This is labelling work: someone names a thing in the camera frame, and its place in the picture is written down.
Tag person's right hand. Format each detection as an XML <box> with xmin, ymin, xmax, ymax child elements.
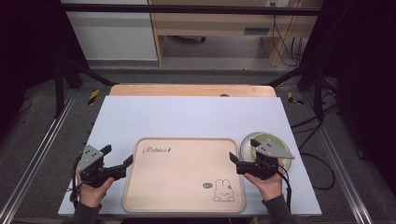
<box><xmin>243</xmin><ymin>158</ymin><xmax>285</xmax><ymax>203</ymax></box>

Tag black curtain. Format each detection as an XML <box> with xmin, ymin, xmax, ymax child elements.
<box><xmin>300</xmin><ymin>0</ymin><xmax>396</xmax><ymax>188</ymax></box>
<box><xmin>0</xmin><ymin>0</ymin><xmax>90</xmax><ymax>138</ymax></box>

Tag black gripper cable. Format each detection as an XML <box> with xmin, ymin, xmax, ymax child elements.
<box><xmin>68</xmin><ymin>154</ymin><xmax>84</xmax><ymax>210</ymax></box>
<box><xmin>276</xmin><ymin>163</ymin><xmax>293</xmax><ymax>213</ymax></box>

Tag black horizontal frame bar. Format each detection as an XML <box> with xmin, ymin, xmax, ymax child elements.
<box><xmin>61</xmin><ymin>3</ymin><xmax>322</xmax><ymax>17</ymax></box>

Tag beige tray with rabbit print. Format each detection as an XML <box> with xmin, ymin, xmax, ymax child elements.
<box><xmin>122</xmin><ymin>136</ymin><xmax>247</xmax><ymax>214</ymax></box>

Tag person's left hand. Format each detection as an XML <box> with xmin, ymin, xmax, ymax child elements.
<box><xmin>75</xmin><ymin>172</ymin><xmax>116</xmax><ymax>208</ymax></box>

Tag yellow black tape piece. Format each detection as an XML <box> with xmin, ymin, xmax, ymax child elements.
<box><xmin>287</xmin><ymin>91</ymin><xmax>304</xmax><ymax>105</ymax></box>
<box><xmin>87</xmin><ymin>89</ymin><xmax>101</xmax><ymax>106</ymax></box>

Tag white cabinet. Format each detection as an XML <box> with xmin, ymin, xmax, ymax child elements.
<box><xmin>61</xmin><ymin>0</ymin><xmax>159</xmax><ymax>62</ymax></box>

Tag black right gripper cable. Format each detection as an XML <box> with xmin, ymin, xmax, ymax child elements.
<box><xmin>276</xmin><ymin>163</ymin><xmax>293</xmax><ymax>213</ymax></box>

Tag black floor cable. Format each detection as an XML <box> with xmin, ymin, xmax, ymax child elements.
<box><xmin>290</xmin><ymin>102</ymin><xmax>340</xmax><ymax>191</ymax></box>

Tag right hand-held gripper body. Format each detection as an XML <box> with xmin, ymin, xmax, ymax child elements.
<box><xmin>235</xmin><ymin>138</ymin><xmax>295</xmax><ymax>181</ymax></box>

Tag white table cover sheet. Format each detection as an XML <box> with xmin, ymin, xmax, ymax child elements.
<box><xmin>57</xmin><ymin>94</ymin><xmax>323</xmax><ymax>217</ymax></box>

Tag black metal stand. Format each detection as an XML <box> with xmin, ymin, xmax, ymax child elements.
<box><xmin>53</xmin><ymin>55</ymin><xmax>117</xmax><ymax>119</ymax></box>
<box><xmin>267</xmin><ymin>59</ymin><xmax>325</xmax><ymax>122</ymax></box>

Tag aluminium floor rail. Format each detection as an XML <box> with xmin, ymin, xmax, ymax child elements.
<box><xmin>303</xmin><ymin>92</ymin><xmax>379</xmax><ymax>224</ymax></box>
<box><xmin>0</xmin><ymin>90</ymin><xmax>78</xmax><ymax>223</ymax></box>

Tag hanging black cables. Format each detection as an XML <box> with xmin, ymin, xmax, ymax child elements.
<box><xmin>271</xmin><ymin>1</ymin><xmax>304</xmax><ymax>67</ymax></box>

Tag green plate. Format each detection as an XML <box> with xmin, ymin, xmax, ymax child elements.
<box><xmin>239</xmin><ymin>131</ymin><xmax>295</xmax><ymax>173</ymax></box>

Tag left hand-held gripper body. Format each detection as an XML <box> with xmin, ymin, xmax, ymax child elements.
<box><xmin>76</xmin><ymin>144</ymin><xmax>123</xmax><ymax>189</ymax></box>

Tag wooden desk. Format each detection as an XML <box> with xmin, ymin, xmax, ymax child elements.
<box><xmin>147</xmin><ymin>0</ymin><xmax>323</xmax><ymax>67</ymax></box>

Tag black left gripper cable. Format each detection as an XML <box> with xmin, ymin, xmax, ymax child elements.
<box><xmin>68</xmin><ymin>154</ymin><xmax>84</xmax><ymax>210</ymax></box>

